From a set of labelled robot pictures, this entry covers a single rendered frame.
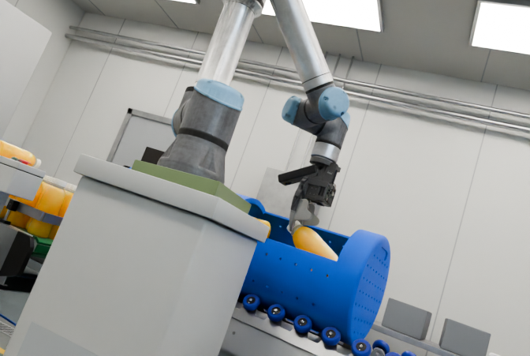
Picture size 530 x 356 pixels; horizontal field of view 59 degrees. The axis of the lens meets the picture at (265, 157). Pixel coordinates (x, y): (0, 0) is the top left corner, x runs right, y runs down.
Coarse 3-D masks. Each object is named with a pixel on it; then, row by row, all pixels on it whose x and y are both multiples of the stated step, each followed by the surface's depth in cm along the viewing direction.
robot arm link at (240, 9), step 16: (224, 0) 126; (240, 0) 123; (256, 0) 123; (224, 16) 123; (240, 16) 122; (256, 16) 128; (224, 32) 121; (240, 32) 122; (208, 48) 122; (224, 48) 120; (240, 48) 123; (208, 64) 119; (224, 64) 119; (224, 80) 119; (176, 112) 119; (176, 128) 117
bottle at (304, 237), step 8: (296, 232) 125; (304, 232) 124; (312, 232) 124; (296, 240) 124; (304, 240) 123; (312, 240) 122; (320, 240) 123; (304, 248) 122; (312, 248) 121; (320, 248) 121; (328, 248) 122; (328, 256) 119; (336, 256) 120
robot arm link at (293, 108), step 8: (296, 96) 128; (288, 104) 128; (296, 104) 126; (288, 112) 126; (296, 112) 126; (288, 120) 128; (296, 120) 127; (304, 120) 124; (304, 128) 129; (312, 128) 129; (320, 128) 129
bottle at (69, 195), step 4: (68, 192) 163; (72, 192) 163; (68, 196) 161; (72, 196) 162; (64, 200) 161; (68, 200) 161; (64, 204) 160; (68, 204) 160; (64, 208) 160; (60, 212) 160; (64, 212) 160; (60, 216) 159; (52, 228) 159; (56, 228) 159; (52, 232) 158; (56, 232) 158; (52, 236) 158
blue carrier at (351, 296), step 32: (288, 224) 145; (256, 256) 121; (288, 256) 117; (320, 256) 114; (352, 256) 112; (384, 256) 125; (256, 288) 122; (288, 288) 116; (320, 288) 112; (352, 288) 108; (384, 288) 130; (320, 320) 114; (352, 320) 110
